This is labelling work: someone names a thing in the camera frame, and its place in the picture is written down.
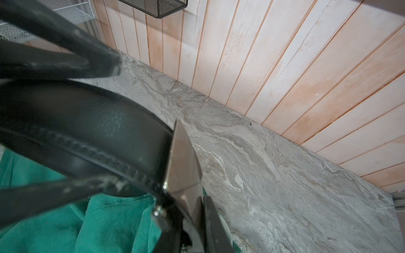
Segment black wire mesh basket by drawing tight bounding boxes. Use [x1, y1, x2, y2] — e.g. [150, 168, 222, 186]
[119, 0, 188, 19]

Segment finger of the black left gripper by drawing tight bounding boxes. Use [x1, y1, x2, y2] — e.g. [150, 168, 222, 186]
[0, 0, 122, 80]
[1, 175, 127, 228]

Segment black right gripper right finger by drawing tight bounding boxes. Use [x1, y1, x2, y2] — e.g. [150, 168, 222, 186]
[204, 196, 235, 253]

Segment green trousers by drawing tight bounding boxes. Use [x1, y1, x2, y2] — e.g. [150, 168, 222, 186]
[0, 148, 241, 253]

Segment black leather belt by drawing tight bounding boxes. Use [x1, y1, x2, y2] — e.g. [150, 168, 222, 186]
[0, 78, 203, 228]

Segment white wire mesh shelf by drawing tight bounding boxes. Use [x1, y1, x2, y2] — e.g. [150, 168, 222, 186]
[1, 1, 95, 43]

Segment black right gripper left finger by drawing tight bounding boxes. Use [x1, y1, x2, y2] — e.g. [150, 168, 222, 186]
[151, 205, 183, 253]

